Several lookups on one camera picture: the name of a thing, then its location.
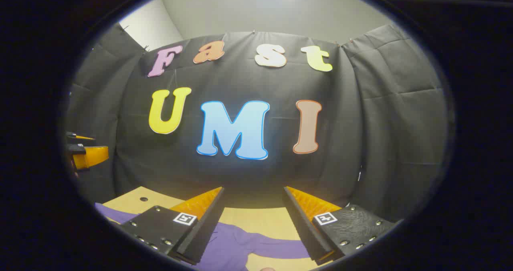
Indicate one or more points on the black backdrop cloth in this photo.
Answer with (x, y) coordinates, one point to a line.
(256, 174)

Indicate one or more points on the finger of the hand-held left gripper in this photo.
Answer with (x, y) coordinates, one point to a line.
(92, 156)
(78, 136)

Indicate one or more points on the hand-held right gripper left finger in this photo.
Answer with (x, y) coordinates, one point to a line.
(202, 231)

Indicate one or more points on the purple knit sweater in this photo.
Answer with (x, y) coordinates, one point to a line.
(232, 247)

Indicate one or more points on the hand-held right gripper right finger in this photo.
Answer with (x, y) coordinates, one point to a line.
(306, 231)

